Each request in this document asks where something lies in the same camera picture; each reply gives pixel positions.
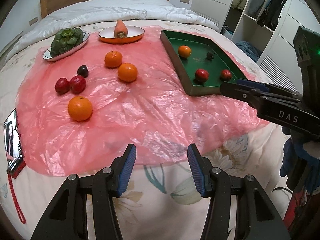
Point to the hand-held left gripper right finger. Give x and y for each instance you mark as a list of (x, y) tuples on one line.
[(196, 170)]

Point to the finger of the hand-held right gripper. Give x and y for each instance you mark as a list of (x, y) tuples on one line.
[(252, 84), (240, 92)]

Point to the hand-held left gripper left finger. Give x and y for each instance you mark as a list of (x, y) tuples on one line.
[(127, 170)]

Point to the red apple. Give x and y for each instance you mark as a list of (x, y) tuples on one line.
[(225, 74)]

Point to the dark purple plum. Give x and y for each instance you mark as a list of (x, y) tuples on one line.
[(210, 55), (83, 70)]

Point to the green tray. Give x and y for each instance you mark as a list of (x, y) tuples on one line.
[(192, 65)]

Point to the orange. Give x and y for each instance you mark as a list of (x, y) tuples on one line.
[(127, 72), (80, 108), (184, 51), (113, 59)]

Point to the person's right forearm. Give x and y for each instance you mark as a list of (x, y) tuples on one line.
[(293, 212)]

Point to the person's right hand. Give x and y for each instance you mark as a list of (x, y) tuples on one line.
[(287, 160)]

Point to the white vent panel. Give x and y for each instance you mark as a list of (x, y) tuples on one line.
[(275, 72)]

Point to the blue knitted blanket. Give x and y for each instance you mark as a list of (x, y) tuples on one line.
[(248, 50)]

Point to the pink plastic sheet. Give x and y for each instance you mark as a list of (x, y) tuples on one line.
[(137, 110)]

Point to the hanging dark clothes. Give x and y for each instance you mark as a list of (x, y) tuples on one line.
[(272, 5)]

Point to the smartphone in red case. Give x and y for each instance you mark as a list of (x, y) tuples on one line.
[(12, 140)]

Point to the orange plate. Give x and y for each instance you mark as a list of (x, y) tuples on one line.
[(135, 32)]

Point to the white plate with dark rim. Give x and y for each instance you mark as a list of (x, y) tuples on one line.
[(72, 51)]

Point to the carrot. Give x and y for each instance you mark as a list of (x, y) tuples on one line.
[(120, 28)]

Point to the white duvet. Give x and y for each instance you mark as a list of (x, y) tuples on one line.
[(100, 12)]

